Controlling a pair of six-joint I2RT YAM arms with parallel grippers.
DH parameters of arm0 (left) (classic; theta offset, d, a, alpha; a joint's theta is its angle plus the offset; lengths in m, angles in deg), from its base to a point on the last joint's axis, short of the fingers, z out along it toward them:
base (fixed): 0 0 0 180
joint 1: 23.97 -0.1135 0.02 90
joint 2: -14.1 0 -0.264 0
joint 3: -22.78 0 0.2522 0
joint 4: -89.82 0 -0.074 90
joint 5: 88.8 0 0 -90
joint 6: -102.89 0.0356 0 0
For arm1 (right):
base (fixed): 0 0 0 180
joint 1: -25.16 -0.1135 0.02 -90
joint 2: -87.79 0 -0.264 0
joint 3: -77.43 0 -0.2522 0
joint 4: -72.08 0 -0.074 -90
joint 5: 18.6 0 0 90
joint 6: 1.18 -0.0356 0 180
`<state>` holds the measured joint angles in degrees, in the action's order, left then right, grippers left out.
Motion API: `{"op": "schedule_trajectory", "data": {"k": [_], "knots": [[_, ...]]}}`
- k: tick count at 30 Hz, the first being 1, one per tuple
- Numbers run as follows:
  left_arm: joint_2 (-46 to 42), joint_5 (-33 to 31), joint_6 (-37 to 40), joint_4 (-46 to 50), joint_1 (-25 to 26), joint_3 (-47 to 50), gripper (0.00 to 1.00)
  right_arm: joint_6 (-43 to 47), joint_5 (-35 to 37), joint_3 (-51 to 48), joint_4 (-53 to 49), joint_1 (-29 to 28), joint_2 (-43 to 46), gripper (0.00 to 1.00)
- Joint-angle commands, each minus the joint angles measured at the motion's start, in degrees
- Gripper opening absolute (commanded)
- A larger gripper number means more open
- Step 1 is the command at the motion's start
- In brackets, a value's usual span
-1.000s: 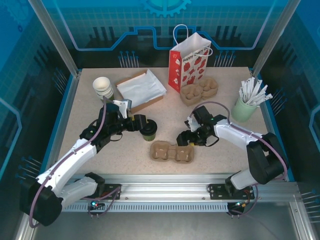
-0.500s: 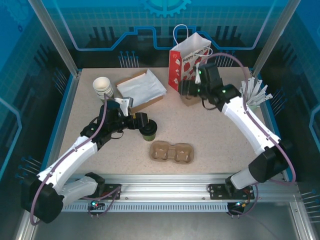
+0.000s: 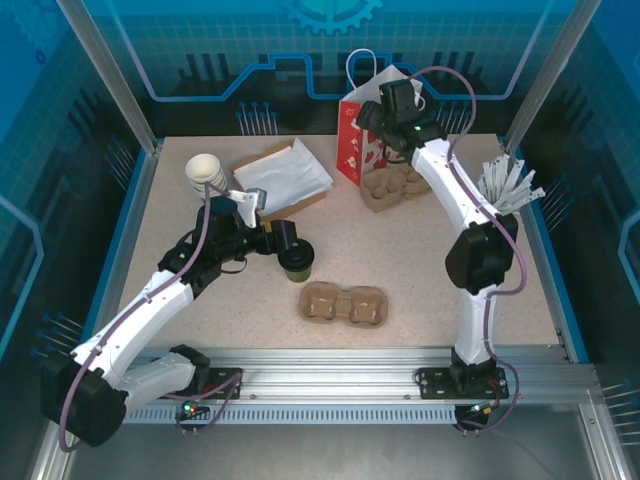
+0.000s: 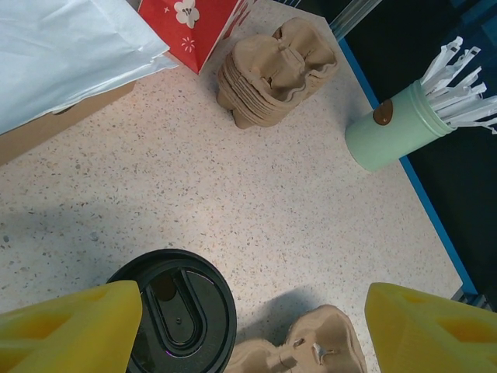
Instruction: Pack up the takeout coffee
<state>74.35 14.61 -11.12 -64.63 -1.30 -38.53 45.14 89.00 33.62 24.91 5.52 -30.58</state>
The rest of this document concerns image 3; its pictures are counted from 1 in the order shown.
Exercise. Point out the white red paper bag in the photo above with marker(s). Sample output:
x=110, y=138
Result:
x=350, y=140

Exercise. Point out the green paper coffee cup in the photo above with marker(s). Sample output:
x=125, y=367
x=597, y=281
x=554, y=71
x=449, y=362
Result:
x=300, y=274

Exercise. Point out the brown pulp cup carrier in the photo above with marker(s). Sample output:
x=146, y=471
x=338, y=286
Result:
x=320, y=300

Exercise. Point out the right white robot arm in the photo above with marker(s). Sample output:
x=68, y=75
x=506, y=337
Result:
x=475, y=320

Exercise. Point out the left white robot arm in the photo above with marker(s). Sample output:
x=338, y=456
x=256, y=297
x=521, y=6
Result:
x=125, y=340

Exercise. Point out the brown cardboard box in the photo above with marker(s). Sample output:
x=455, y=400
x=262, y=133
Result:
x=300, y=202

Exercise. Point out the stack of pulp cup carriers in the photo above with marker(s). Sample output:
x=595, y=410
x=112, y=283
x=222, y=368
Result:
x=390, y=192

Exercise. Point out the stack of paper cups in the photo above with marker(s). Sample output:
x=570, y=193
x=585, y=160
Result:
x=202, y=167

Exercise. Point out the white paper-wrapped straw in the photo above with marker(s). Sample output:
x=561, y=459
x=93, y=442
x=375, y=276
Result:
x=532, y=196
x=514, y=177
x=524, y=186
x=500, y=175
x=486, y=181

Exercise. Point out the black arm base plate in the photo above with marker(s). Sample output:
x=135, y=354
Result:
x=220, y=377
x=432, y=382

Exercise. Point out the aluminium front rail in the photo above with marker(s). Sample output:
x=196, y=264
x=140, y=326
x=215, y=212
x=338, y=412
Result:
x=325, y=375

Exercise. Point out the aluminium frame post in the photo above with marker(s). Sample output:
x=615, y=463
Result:
x=547, y=75
x=112, y=75

